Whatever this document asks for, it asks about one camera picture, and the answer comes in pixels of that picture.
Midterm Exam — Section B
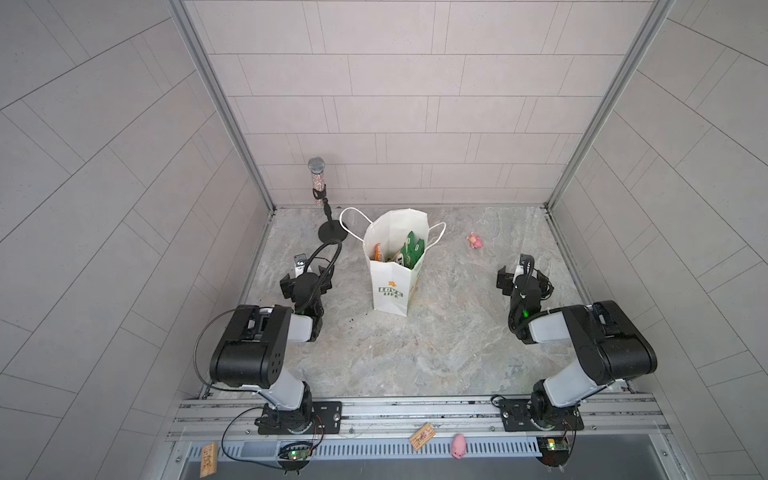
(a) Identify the pink pig toy on rail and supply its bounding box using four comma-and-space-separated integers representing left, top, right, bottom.
451, 433, 467, 460

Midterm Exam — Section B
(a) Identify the wooden mousetrap on rail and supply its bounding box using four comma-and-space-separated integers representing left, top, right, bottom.
409, 423, 436, 452

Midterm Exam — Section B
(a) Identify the left green circuit board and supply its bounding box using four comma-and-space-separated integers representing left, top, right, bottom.
277, 441, 314, 471

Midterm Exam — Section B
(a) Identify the wooden tag at left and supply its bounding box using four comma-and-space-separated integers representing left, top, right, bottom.
199, 443, 218, 479

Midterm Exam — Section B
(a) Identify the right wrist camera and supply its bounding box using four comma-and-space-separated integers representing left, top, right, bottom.
513, 254, 535, 281

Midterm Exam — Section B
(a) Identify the silver microphone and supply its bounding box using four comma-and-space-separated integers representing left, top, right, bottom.
307, 157, 325, 192

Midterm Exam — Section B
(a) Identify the green Fox's candy bag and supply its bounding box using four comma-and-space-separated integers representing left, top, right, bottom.
393, 231, 426, 269

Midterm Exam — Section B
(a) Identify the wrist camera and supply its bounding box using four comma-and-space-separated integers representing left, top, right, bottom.
513, 254, 535, 281
294, 253, 308, 277

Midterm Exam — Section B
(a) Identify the right green circuit board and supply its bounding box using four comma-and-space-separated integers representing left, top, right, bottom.
536, 437, 572, 468

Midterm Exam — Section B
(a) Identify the green circuit board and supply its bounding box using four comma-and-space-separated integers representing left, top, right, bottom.
536, 437, 572, 468
277, 441, 314, 471

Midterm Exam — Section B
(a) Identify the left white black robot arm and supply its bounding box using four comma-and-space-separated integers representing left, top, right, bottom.
209, 267, 341, 435

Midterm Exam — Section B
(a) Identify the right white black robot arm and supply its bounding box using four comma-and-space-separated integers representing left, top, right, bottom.
496, 254, 658, 431

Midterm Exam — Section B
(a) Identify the white illustrated paper bag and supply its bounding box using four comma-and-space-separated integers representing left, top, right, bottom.
339, 207, 447, 316

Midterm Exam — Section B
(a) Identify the small pink toy on table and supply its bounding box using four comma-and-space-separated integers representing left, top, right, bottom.
467, 233, 483, 249

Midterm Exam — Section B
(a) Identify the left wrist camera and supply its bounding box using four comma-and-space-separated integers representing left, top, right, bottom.
294, 253, 308, 277

